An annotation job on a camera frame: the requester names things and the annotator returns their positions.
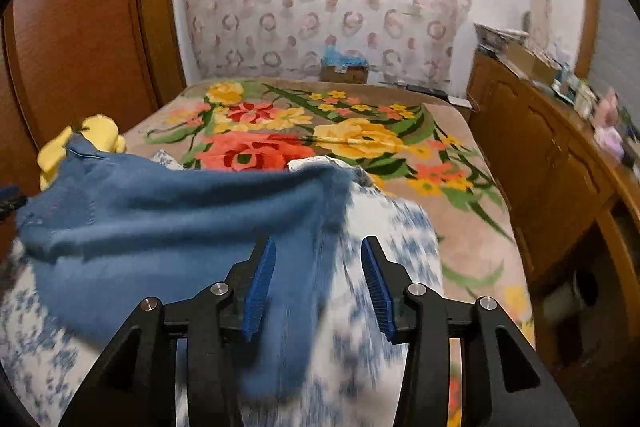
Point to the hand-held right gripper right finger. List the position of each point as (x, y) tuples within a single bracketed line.
[(375, 287)]

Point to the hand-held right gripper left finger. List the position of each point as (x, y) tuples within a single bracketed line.
[(260, 287)]

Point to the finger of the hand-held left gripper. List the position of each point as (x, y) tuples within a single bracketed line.
[(10, 203)]

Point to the blue denim pants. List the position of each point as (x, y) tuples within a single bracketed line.
[(150, 217)]

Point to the white blue floral cloth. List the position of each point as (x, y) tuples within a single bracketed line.
[(390, 227)]

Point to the yellow plush toy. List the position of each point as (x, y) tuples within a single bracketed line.
[(102, 132)]

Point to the brown floral blanket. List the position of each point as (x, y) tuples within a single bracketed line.
[(350, 137)]

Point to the wooden wardrobe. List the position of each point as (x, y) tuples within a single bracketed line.
[(75, 32)]

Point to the wooden dresser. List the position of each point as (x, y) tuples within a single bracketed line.
[(540, 142)]

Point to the open cardboard box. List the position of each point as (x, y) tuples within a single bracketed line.
[(530, 59)]

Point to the stack of papers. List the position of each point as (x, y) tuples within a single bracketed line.
[(497, 38)]

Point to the pink container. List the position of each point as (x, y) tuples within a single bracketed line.
[(610, 127)]

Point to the grey window blind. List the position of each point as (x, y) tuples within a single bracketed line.
[(617, 32)]

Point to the wooden window frame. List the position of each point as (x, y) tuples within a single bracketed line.
[(589, 17)]

